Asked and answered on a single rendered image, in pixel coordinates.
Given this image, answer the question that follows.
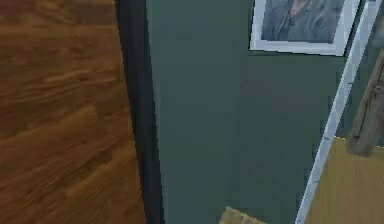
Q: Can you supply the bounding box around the brown wooden room door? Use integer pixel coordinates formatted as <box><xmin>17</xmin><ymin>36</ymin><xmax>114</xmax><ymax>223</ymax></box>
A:
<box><xmin>0</xmin><ymin>0</ymin><xmax>165</xmax><ymax>224</ymax></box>

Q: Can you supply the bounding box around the white framed grey picture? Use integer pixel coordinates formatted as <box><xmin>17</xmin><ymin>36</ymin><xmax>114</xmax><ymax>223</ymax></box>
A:
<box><xmin>249</xmin><ymin>0</ymin><xmax>362</xmax><ymax>57</ymax></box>

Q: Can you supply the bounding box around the brown wooden table leg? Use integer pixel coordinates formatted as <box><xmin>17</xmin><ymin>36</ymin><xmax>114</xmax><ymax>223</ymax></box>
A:
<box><xmin>345</xmin><ymin>46</ymin><xmax>384</xmax><ymax>158</ymax></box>

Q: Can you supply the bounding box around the white door frame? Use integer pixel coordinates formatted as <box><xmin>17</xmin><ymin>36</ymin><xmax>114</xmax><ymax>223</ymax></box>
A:
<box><xmin>294</xmin><ymin>0</ymin><xmax>383</xmax><ymax>224</ymax></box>

